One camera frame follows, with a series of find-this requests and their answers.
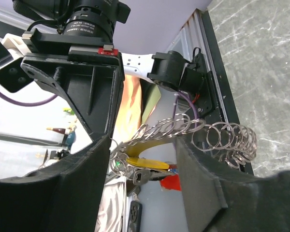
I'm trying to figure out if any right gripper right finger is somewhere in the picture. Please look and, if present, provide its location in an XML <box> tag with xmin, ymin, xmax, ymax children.
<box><xmin>176</xmin><ymin>139</ymin><xmax>290</xmax><ymax>232</ymax></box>

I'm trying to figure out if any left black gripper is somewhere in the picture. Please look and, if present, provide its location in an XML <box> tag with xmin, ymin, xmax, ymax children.
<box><xmin>13</xmin><ymin>0</ymin><xmax>131</xmax><ymax>140</ymax></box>

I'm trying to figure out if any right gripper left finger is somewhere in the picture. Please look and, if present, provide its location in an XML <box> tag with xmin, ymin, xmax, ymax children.
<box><xmin>0</xmin><ymin>136</ymin><xmax>110</xmax><ymax>232</ymax></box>

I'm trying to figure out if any red key tag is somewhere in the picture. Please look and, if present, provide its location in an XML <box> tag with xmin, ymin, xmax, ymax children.
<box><xmin>159</xmin><ymin>164</ymin><xmax>181</xmax><ymax>191</ymax></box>

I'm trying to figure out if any yellow tag key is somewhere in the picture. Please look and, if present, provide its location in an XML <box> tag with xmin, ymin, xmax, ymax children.
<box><xmin>125</xmin><ymin>141</ymin><xmax>170</xmax><ymax>186</ymax></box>

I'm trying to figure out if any blue tag key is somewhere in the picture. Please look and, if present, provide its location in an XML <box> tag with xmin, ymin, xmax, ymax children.
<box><xmin>168</xmin><ymin>169</ymin><xmax>178</xmax><ymax>174</ymax></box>

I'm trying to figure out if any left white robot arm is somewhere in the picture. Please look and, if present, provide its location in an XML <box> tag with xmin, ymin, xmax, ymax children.
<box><xmin>13</xmin><ymin>0</ymin><xmax>205</xmax><ymax>140</ymax></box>

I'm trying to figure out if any orange cloth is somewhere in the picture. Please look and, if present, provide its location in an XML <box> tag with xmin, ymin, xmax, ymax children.
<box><xmin>113</xmin><ymin>75</ymin><xmax>142</xmax><ymax>143</ymax></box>

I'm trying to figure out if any black smartphone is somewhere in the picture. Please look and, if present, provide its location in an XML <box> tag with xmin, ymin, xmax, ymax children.
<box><xmin>127</xmin><ymin>201</ymin><xmax>143</xmax><ymax>232</ymax></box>

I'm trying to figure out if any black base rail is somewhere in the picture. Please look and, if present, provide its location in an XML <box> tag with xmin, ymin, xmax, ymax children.
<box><xmin>183</xmin><ymin>8</ymin><xmax>254</xmax><ymax>174</ymax></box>

